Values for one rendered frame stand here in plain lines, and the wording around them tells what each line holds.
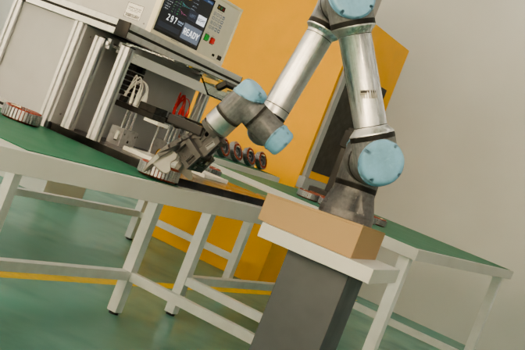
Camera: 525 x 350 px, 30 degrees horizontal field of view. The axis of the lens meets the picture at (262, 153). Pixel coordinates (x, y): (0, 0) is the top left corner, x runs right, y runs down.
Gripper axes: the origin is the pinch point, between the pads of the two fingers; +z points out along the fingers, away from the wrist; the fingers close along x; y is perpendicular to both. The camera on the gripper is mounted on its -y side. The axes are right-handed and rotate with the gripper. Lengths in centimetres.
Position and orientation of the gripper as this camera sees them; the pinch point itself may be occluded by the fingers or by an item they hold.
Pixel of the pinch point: (157, 172)
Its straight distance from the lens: 256.6
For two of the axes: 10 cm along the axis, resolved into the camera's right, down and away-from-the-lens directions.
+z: -7.1, 6.5, 2.7
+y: 5.2, 7.4, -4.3
